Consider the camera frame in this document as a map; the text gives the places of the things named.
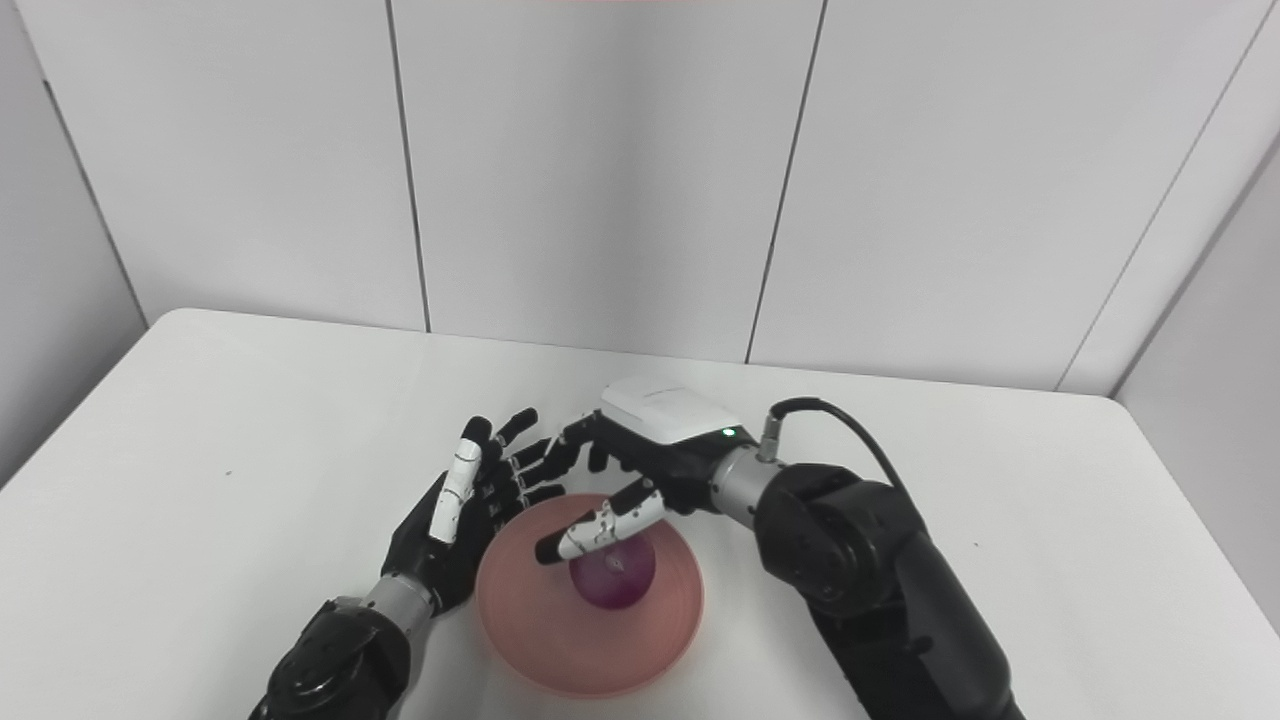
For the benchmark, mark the black and white right hand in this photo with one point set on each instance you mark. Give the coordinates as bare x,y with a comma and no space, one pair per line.
665,430

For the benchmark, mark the black and white left hand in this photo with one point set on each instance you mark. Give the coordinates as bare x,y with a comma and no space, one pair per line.
440,550

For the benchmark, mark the pink plate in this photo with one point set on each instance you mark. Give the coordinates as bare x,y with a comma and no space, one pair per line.
560,630

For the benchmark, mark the purple red onion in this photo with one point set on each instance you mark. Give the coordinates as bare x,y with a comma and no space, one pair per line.
612,578

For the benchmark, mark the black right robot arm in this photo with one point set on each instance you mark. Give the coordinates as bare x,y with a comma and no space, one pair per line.
870,570

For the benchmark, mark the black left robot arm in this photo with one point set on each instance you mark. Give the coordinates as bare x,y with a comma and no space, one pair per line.
340,660

